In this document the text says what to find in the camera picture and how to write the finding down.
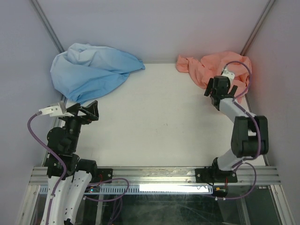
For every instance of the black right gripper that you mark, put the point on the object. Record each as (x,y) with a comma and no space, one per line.
(209,87)

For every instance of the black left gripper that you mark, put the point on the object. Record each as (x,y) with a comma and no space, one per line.
(90,110)

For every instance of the salmon pink hooded jacket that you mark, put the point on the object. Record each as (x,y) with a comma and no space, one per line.
(212,65)

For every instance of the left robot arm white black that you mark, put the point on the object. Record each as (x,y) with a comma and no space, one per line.
(68,174)

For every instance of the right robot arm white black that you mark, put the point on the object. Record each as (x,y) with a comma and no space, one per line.
(249,137)

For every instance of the light blue cloth garment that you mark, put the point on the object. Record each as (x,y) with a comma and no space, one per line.
(85,72)

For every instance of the right wrist camera white silver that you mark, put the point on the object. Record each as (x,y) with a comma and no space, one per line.
(230,75)

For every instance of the wrist camera white silver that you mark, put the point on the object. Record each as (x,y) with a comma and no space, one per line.
(230,75)
(56,110)

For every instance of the left wrist camera white silver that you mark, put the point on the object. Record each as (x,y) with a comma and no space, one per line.
(56,110)

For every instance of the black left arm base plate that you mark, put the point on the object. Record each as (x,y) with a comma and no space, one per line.
(103,174)

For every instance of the aluminium front rail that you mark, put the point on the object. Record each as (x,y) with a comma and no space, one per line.
(264,175)

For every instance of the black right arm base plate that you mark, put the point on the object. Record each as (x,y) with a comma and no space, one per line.
(212,175)

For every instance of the grey slotted cable duct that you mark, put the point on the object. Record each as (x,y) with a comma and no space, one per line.
(150,189)

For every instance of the left aluminium corner post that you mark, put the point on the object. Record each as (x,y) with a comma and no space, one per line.
(47,25)

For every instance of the aluminium corner post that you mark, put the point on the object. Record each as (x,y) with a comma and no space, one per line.
(47,25)
(267,8)

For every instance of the right aluminium corner post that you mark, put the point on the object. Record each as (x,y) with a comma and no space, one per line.
(267,8)

